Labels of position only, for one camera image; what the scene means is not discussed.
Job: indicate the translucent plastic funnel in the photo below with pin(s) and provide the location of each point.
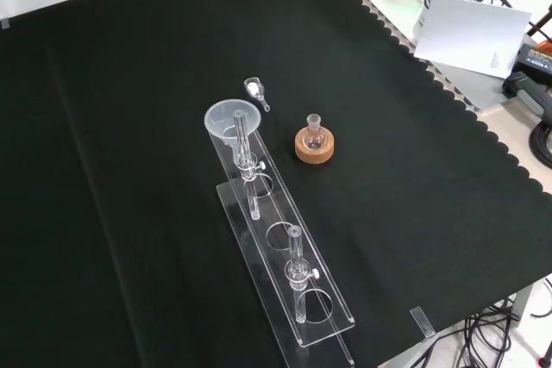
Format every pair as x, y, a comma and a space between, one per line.
220, 120

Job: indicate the clear acrylic funnel stand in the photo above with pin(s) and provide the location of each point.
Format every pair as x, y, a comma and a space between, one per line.
276, 213

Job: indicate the small round-bottom glass flask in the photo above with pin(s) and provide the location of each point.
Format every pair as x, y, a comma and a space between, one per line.
313, 137

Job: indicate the black cloth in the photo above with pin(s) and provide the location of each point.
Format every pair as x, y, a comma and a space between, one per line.
129, 126

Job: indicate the clear tape strip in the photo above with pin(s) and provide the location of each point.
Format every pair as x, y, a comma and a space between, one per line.
422, 321
4, 24

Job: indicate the white card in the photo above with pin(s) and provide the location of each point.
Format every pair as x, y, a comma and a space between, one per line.
470, 36

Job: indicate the grey and black tool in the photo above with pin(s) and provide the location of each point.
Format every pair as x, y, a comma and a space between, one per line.
517, 83

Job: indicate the black power unit orange label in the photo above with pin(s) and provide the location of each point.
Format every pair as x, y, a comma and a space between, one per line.
535, 60

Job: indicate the grey table leg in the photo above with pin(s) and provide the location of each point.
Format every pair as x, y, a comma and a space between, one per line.
525, 301

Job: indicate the black tripod leg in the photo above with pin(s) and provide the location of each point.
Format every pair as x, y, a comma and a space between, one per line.
541, 23

